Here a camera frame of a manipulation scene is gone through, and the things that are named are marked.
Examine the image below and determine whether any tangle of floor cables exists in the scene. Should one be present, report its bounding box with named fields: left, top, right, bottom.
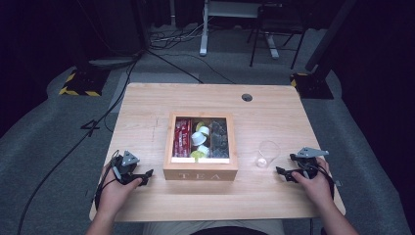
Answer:
left=148, top=23, right=205, bottom=52

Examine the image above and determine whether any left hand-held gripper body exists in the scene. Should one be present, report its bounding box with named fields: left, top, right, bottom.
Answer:
left=111, top=150, right=145, bottom=186

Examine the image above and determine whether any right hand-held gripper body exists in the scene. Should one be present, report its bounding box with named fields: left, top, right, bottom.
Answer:
left=292, top=146, right=330, bottom=180

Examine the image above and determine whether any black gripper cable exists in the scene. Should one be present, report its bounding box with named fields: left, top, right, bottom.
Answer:
left=311, top=161, right=336, bottom=201
left=93, top=149, right=121, bottom=210

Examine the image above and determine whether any red sachet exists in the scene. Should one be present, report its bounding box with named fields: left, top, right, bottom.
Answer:
left=181, top=117, right=193, bottom=158
left=172, top=117, right=184, bottom=159

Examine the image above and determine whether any yellow striped black stand base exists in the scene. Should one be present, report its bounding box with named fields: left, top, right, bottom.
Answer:
left=58, top=67, right=111, bottom=98
left=290, top=71, right=335, bottom=100

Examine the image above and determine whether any dark slanted stand pole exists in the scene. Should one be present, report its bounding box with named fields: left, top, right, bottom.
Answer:
left=304, top=0, right=359, bottom=73

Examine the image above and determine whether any long black floor cable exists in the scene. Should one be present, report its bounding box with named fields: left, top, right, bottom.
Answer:
left=16, top=60, right=140, bottom=235

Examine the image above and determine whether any white desk frame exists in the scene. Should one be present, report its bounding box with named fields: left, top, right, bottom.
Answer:
left=199, top=0, right=281, bottom=60

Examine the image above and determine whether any wooden tea box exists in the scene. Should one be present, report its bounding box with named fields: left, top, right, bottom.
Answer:
left=162, top=111, right=240, bottom=182

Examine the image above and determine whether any large white capsule cup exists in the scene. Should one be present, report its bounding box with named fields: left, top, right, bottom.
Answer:
left=190, top=131, right=208, bottom=147

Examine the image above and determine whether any black chair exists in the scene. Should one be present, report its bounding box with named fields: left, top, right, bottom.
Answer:
left=247, top=2, right=309, bottom=71

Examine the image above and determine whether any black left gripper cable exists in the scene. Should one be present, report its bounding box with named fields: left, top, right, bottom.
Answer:
left=93, top=149, right=121, bottom=210

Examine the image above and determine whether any thin black floor cable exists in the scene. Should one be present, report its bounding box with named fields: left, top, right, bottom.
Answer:
left=145, top=48, right=237, bottom=85

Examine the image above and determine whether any grey flat base plate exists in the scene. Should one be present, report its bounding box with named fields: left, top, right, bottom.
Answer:
left=87, top=56, right=140, bottom=69

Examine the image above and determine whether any person's right hand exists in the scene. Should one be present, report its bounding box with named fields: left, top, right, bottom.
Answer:
left=291, top=157, right=335, bottom=211

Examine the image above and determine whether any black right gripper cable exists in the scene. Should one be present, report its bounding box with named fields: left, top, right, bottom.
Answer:
left=311, top=161, right=336, bottom=201

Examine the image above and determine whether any pile of dark tea packets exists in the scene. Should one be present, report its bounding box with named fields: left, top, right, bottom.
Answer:
left=209, top=118, right=230, bottom=160

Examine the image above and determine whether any person's left hand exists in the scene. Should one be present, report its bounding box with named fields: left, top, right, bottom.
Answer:
left=97, top=164, right=144, bottom=218

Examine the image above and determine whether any person's dark shirt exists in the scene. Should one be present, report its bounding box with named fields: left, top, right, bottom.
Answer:
left=189, top=226, right=269, bottom=235

